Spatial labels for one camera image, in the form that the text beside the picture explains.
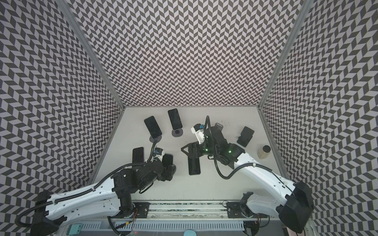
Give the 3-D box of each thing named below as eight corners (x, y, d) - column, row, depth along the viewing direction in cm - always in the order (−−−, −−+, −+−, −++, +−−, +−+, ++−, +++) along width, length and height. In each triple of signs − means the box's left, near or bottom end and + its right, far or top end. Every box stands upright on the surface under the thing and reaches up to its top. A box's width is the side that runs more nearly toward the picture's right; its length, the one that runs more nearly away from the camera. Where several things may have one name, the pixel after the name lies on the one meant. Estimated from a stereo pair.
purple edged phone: (133, 164, 90) (132, 163, 88) (133, 150, 96) (132, 148, 94) (144, 162, 91) (143, 160, 89) (143, 148, 97) (142, 146, 95)
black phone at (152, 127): (153, 140, 99) (148, 127, 87) (149, 133, 103) (143, 119, 91) (162, 136, 102) (157, 122, 90) (157, 129, 105) (152, 115, 94)
